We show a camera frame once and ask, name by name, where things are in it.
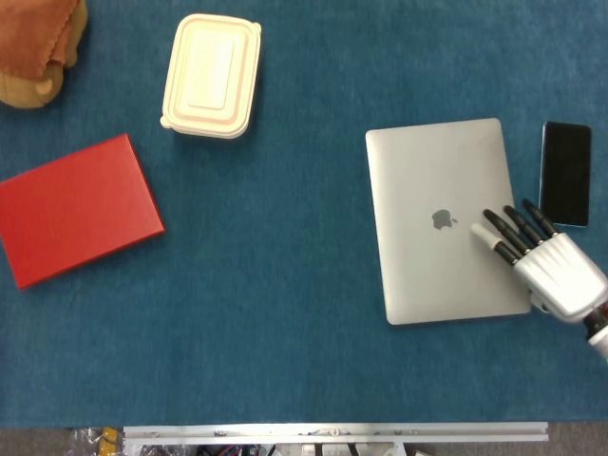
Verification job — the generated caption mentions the blue felt table cover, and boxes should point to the blue felt table cover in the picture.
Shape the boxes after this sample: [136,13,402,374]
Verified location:
[0,0,608,428]

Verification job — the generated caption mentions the bundle of coloured cables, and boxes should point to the bundle of coloured cables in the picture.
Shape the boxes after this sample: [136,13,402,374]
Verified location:
[197,444,272,456]

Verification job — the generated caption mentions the clear plastic bag yellow contents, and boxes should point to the clear plastic bag yellow contents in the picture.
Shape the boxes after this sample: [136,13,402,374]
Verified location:
[66,426,125,456]

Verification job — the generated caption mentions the red flat box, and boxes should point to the red flat box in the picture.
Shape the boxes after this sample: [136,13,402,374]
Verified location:
[0,133,167,291]

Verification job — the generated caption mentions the cream lidded food container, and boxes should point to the cream lidded food container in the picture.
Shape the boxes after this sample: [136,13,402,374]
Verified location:
[160,12,263,141]

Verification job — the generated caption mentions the silver Apple laptop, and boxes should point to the silver Apple laptop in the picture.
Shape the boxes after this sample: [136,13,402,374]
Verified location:
[365,117,532,327]

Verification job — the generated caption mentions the black smartphone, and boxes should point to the black smartphone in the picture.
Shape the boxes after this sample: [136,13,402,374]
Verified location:
[538,121,593,229]

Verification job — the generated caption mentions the aluminium profile rail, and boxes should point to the aluminium profile rail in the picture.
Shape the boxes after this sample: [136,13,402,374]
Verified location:
[123,421,549,446]

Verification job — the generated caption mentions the rust brown cloth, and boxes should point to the rust brown cloth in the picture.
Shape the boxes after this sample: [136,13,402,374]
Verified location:
[0,0,82,81]

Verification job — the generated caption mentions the tan plush toy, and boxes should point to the tan plush toy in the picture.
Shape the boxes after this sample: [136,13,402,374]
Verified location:
[0,0,89,110]

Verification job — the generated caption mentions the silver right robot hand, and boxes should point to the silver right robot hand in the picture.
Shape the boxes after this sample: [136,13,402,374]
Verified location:
[469,198,608,329]

